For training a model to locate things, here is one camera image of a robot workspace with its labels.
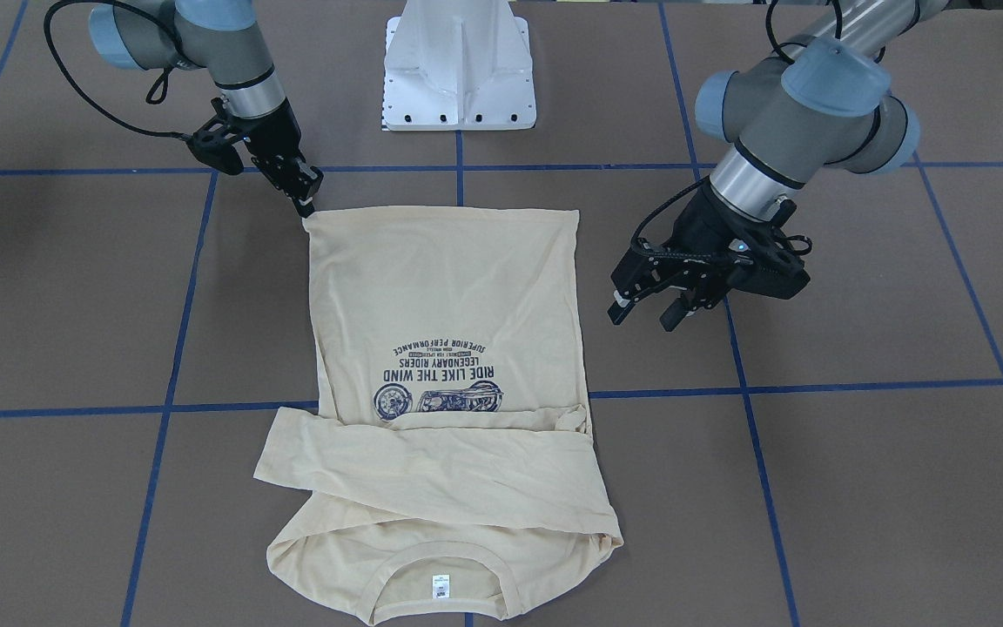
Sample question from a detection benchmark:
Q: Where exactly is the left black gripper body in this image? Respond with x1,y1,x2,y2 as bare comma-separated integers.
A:
610,179,781,291

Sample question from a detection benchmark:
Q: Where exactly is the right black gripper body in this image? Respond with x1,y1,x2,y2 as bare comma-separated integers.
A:
240,98,311,179

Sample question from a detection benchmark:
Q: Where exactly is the cream long-sleeve printed shirt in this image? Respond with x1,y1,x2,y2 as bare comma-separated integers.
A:
254,206,623,626

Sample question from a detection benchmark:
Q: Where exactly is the right silver-grey robot arm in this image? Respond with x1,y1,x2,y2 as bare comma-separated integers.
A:
88,1,323,218

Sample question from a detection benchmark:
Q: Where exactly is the left silver-grey robot arm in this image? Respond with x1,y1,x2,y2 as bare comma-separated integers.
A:
608,1,948,332

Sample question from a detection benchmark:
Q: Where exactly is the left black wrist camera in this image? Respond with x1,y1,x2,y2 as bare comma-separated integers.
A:
725,222,812,300

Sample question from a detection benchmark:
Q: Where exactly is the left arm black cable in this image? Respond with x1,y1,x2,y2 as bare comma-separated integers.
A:
630,0,885,262

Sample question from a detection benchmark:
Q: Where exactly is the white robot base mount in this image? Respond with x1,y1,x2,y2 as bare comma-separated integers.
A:
381,1,537,131

